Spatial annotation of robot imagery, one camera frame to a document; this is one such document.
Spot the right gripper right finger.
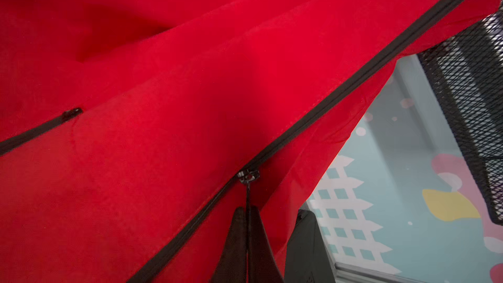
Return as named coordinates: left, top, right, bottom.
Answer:
left=248, top=206, right=284, bottom=283

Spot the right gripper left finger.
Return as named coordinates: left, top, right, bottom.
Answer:
left=210, top=208, right=247, bottom=283

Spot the red jacket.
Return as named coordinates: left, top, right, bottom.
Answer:
left=1, top=0, right=500, bottom=282

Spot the black plastic case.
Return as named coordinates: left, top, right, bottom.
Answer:
left=284, top=210, right=336, bottom=283

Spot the black mesh wall basket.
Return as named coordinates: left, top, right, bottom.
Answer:
left=418, top=9, right=502, bottom=225

